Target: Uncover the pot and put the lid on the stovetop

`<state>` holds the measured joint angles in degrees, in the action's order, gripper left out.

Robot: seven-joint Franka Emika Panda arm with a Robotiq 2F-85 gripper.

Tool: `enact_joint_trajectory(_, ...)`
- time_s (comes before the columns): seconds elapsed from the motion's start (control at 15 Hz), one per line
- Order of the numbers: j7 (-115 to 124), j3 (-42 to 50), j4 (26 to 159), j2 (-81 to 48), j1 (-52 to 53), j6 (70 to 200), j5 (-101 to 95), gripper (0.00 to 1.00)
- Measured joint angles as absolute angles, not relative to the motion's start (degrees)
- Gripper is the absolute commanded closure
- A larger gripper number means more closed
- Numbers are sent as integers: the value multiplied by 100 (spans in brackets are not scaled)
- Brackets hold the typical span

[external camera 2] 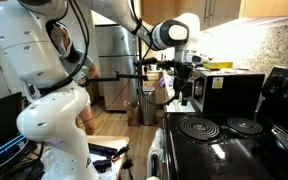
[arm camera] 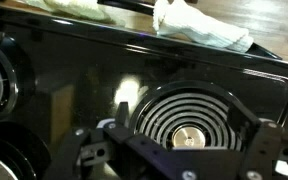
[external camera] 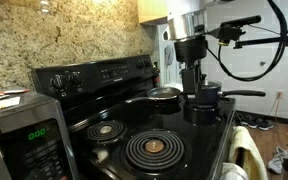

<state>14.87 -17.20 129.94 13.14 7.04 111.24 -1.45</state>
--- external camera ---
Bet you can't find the grey hanging oven mitt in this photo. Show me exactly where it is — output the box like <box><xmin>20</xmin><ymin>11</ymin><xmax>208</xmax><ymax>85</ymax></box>
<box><xmin>163</xmin><ymin>44</ymin><xmax>174</xmax><ymax>67</ymax></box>

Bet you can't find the white towel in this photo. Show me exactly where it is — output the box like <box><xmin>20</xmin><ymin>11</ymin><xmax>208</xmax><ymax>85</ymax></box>
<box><xmin>219</xmin><ymin>162</ymin><xmax>249</xmax><ymax>180</ymax></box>

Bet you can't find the small coil burner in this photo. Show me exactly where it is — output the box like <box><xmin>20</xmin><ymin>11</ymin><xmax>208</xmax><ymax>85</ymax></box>
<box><xmin>86</xmin><ymin>119</ymin><xmax>127</xmax><ymax>143</ymax></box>

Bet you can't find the pale yellow towel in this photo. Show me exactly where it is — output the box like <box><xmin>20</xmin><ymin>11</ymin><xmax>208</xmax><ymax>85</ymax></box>
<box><xmin>228</xmin><ymin>125</ymin><xmax>268</xmax><ymax>180</ymax></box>

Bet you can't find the black camera boom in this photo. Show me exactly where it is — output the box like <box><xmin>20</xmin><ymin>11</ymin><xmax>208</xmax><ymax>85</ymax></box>
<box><xmin>233</xmin><ymin>29</ymin><xmax>288</xmax><ymax>50</ymax></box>

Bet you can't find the grey frying pan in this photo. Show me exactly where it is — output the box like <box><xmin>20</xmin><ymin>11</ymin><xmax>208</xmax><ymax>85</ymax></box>
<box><xmin>125</xmin><ymin>86</ymin><xmax>182</xmax><ymax>105</ymax></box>

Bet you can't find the white paper card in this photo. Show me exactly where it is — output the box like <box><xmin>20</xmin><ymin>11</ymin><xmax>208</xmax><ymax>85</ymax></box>
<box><xmin>0</xmin><ymin>96</ymin><xmax>22</xmax><ymax>111</ymax></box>

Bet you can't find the white sneaker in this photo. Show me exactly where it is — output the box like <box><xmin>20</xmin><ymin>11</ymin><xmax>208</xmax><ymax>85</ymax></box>
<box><xmin>267</xmin><ymin>145</ymin><xmax>288</xmax><ymax>175</ymax></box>

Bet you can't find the black electric stove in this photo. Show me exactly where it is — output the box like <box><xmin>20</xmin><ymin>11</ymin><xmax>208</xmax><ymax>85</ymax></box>
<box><xmin>32</xmin><ymin>54</ymin><xmax>237</xmax><ymax>180</ymax></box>

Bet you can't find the dark blue saucepan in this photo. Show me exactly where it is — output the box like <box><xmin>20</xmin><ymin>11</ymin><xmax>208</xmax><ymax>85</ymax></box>
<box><xmin>197</xmin><ymin>81</ymin><xmax>267</xmax><ymax>108</ymax></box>

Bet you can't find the black stereo camera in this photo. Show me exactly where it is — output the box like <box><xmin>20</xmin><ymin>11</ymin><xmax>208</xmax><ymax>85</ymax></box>
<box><xmin>217</xmin><ymin>14</ymin><xmax>263</xmax><ymax>47</ymax></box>

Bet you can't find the dark sneaker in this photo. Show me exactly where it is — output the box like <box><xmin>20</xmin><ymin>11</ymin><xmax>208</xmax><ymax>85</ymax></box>
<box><xmin>257</xmin><ymin>119</ymin><xmax>274</xmax><ymax>131</ymax></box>
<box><xmin>235</xmin><ymin>112</ymin><xmax>249</xmax><ymax>126</ymax></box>
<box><xmin>247</xmin><ymin>117</ymin><xmax>260</xmax><ymax>130</ymax></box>

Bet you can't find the wooden wall cabinet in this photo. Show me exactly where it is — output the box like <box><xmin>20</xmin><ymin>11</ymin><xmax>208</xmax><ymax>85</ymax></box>
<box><xmin>137</xmin><ymin>0</ymin><xmax>169</xmax><ymax>26</ymax></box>

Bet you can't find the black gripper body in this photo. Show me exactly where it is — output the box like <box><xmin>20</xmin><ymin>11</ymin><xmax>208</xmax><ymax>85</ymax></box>
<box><xmin>174</xmin><ymin>36</ymin><xmax>202</xmax><ymax>78</ymax></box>

